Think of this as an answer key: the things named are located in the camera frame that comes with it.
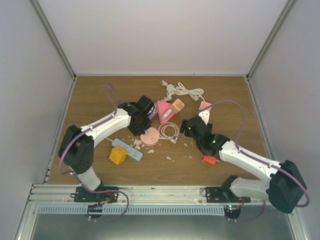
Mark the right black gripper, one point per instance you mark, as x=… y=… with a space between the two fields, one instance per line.
x=183 y=128

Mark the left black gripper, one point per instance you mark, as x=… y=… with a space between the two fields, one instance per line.
x=136 y=132

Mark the beige cube socket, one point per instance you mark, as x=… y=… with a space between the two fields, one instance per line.
x=177 y=106

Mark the pink cube socket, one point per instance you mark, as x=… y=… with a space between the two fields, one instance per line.
x=204 y=105

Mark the pink triangular power strip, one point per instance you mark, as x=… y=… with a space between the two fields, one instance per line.
x=162 y=107

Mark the yellow cube socket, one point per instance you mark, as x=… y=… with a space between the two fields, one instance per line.
x=118 y=155

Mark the red cube socket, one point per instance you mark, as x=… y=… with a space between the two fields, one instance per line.
x=210 y=160

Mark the purple power strip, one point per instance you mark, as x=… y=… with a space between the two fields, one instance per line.
x=153 y=112

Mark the white square plug adapter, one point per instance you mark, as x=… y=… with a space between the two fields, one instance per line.
x=165 y=115

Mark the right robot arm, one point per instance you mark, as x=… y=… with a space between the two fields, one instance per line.
x=280 y=183

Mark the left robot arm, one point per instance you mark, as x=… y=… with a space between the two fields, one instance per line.
x=76 y=151

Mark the pink round power socket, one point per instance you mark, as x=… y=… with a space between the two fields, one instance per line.
x=151 y=137

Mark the blue power strip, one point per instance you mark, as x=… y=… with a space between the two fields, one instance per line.
x=132 y=152

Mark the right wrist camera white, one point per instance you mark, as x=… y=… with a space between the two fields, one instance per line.
x=204 y=115

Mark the aluminium front rail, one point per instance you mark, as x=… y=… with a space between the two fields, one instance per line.
x=133 y=195

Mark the slotted cable duct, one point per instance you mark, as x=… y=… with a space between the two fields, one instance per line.
x=134 y=209

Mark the right metal frame post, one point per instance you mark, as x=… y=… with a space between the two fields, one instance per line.
x=289 y=4

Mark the metal frame post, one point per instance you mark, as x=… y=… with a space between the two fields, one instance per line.
x=48 y=28
x=289 y=4

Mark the left metal frame post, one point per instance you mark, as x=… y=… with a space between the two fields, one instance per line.
x=48 y=28

